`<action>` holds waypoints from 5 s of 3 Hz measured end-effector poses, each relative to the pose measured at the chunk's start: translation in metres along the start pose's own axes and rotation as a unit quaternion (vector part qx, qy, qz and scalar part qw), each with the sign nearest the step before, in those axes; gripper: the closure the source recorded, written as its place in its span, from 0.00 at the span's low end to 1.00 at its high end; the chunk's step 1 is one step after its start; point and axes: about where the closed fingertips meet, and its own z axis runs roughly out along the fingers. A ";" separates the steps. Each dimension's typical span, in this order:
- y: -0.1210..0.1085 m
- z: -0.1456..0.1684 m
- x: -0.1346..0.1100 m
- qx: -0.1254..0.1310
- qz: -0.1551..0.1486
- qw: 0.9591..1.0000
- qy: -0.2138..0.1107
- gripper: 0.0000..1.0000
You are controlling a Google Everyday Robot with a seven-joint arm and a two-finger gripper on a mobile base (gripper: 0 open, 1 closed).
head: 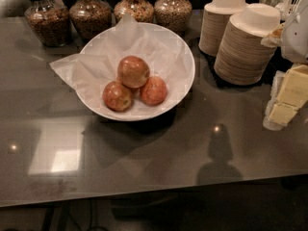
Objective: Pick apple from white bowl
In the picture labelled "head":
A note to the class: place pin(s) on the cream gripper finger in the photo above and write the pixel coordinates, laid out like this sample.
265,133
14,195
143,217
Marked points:
289,93
274,38

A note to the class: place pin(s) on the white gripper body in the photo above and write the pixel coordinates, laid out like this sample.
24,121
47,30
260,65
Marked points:
296,40

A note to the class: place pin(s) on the red apple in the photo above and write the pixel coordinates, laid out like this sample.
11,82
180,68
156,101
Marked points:
117,97
154,91
133,72

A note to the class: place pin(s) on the front paper bowl stack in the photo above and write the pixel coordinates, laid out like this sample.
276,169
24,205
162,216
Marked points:
242,59

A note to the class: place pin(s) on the paper bowl stack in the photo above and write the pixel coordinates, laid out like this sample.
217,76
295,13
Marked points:
215,18
242,59

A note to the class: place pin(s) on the rear paper bowl stack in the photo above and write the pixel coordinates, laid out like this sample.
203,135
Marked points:
215,18

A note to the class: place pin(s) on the white bowl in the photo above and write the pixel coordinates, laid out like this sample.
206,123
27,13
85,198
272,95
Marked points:
179,77

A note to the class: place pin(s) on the cereal jar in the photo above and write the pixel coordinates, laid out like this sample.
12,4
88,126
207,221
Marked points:
90,17
140,10
49,20
173,14

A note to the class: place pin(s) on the white paper liner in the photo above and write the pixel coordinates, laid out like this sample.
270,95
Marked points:
89,68

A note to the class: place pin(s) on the far left cereal jar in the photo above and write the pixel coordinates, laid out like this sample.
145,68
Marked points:
49,20

